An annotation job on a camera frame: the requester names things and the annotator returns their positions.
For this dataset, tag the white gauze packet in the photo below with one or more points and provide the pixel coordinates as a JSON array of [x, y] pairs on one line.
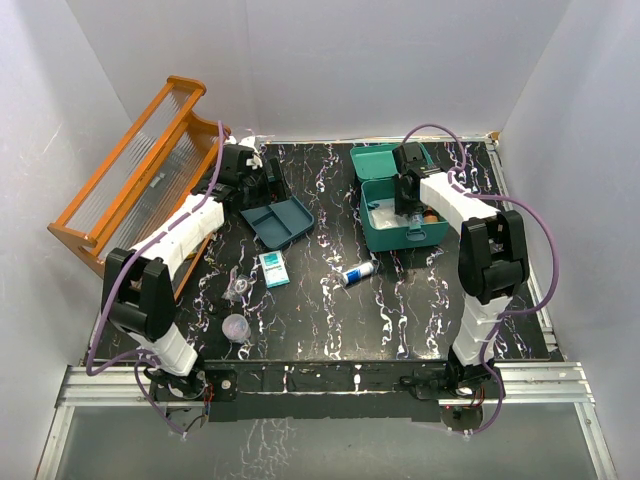
[[382, 214]]

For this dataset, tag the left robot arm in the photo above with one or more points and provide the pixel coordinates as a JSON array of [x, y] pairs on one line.
[[138, 296]]

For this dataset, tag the clear bag blue bandages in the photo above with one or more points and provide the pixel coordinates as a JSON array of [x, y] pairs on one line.
[[414, 221]]

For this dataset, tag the blue divided tray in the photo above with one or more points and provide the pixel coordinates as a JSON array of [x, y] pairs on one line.
[[279, 224]]

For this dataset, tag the clear plastic cup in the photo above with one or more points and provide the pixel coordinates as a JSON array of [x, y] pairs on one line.
[[236, 328]]

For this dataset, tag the small clear bag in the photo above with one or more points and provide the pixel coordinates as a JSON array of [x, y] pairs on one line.
[[237, 286]]

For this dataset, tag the brown medicine bottle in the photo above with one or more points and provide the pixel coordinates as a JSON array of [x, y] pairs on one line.
[[430, 216]]

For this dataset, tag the white blue tube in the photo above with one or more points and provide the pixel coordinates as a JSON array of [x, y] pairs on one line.
[[358, 273]]

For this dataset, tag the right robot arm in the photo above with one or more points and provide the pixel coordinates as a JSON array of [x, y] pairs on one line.
[[492, 261]]

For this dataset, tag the green medicine box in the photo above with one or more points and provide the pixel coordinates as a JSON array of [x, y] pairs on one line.
[[375, 168]]

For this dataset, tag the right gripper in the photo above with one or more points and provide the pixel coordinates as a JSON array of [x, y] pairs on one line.
[[401, 207]]

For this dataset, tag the orange wooden shelf rack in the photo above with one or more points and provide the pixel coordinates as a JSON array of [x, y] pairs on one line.
[[145, 179]]

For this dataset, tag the teal white wipe packet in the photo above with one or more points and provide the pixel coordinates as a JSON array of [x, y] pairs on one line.
[[274, 269]]

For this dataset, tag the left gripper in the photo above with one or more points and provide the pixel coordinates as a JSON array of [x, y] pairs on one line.
[[276, 191]]

